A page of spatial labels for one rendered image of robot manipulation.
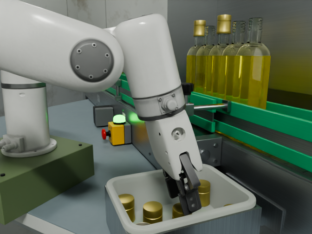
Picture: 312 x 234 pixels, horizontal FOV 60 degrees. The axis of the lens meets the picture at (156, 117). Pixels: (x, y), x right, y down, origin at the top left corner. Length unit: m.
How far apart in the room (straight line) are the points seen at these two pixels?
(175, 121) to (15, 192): 0.37
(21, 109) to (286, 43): 0.64
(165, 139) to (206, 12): 0.78
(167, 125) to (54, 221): 0.33
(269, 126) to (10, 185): 0.50
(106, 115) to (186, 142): 0.87
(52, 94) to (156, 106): 4.29
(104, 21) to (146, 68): 4.36
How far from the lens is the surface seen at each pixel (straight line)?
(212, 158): 0.64
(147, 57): 0.36
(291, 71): 0.72
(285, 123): 0.52
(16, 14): 0.32
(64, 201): 0.66
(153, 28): 0.36
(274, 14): 0.78
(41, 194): 0.65
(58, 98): 4.72
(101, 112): 1.21
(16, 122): 0.69
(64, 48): 0.30
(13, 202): 0.62
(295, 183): 0.50
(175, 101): 0.37
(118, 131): 0.96
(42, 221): 0.62
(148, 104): 0.37
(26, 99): 0.67
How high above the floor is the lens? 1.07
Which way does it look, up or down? 13 degrees down
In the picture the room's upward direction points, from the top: straight up
